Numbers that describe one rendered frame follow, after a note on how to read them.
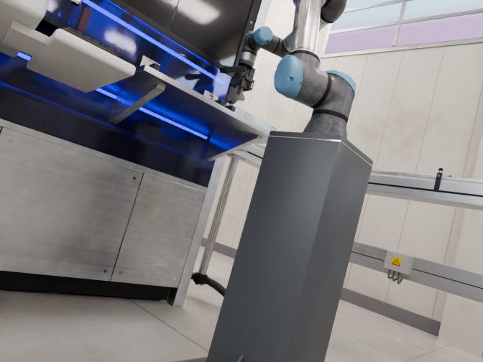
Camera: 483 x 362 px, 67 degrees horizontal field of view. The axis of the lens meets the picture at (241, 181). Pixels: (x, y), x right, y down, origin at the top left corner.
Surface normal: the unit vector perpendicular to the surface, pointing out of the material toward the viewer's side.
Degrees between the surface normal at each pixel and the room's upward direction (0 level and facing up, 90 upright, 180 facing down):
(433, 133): 90
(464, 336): 90
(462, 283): 90
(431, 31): 90
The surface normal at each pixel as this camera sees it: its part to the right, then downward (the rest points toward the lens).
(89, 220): 0.65, 0.11
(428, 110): -0.62, -0.25
